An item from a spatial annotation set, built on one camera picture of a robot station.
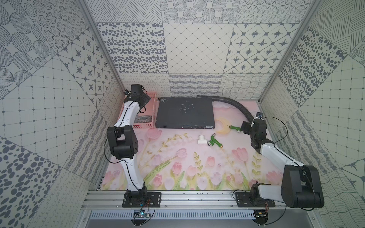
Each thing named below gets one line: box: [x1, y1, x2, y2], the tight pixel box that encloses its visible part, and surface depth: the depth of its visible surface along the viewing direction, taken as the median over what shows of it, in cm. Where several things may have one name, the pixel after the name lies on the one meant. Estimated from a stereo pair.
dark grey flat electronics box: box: [154, 96, 216, 130], surface depth 110 cm
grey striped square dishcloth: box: [133, 114, 153, 124], surface depth 103 cm
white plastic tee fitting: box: [197, 134, 208, 145], surface depth 95 cm
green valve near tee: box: [207, 133, 224, 148], surface depth 96 cm
